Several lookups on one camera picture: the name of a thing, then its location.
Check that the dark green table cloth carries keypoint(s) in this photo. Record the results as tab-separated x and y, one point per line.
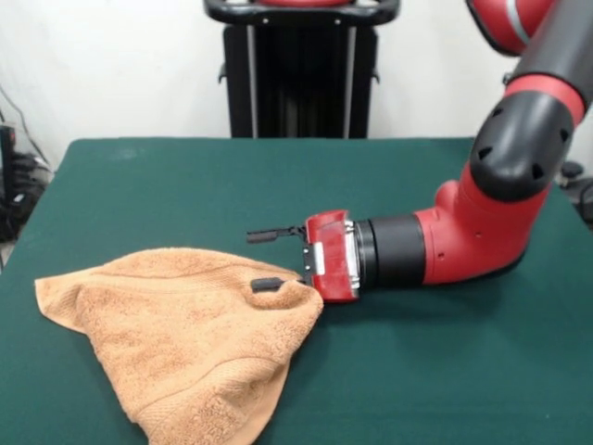
417	361

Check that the black bag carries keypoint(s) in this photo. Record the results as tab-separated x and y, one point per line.
14	218

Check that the black box with red mark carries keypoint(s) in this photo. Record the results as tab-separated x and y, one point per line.
7	157

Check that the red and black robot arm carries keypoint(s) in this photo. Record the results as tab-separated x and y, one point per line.
491	194

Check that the peach terry towel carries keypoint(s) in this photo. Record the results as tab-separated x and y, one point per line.
185	343

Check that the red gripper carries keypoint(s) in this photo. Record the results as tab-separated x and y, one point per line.
331	255

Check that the black office chair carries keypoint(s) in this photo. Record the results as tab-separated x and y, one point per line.
574	178

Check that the red robot base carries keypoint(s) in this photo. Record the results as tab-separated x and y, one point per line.
301	2

